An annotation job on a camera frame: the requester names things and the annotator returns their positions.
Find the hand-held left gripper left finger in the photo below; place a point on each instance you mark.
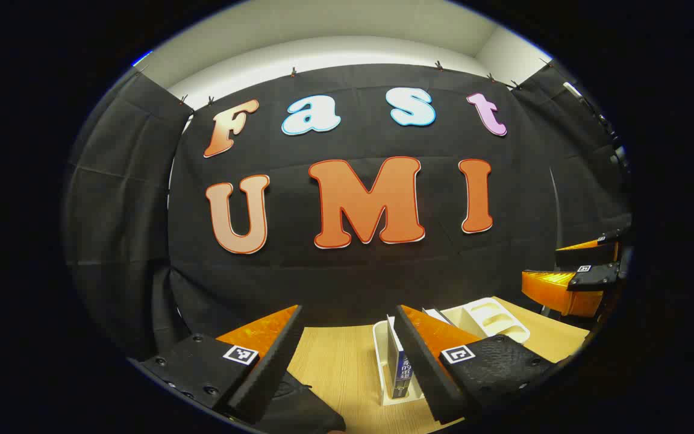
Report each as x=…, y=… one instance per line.
x=275, y=361

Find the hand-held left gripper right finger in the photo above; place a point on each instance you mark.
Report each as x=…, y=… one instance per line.
x=425, y=367

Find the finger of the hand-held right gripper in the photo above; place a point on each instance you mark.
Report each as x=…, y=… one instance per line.
x=588, y=256
x=594, y=277

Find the blue cover book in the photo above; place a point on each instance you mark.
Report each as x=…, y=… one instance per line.
x=400, y=361

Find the black schoolbag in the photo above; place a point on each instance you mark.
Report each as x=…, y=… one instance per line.
x=299, y=404

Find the grey cover book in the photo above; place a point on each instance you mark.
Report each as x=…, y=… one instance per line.
x=437, y=314

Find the white plastic bookshelf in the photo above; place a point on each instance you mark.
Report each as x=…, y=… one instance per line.
x=491, y=319

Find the black backdrop cloth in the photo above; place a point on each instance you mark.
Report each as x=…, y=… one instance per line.
x=353, y=283

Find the black tripod stand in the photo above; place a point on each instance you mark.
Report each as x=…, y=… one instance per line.
x=606, y=126

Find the row of small cloth clips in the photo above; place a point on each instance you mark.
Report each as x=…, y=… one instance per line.
x=293, y=72

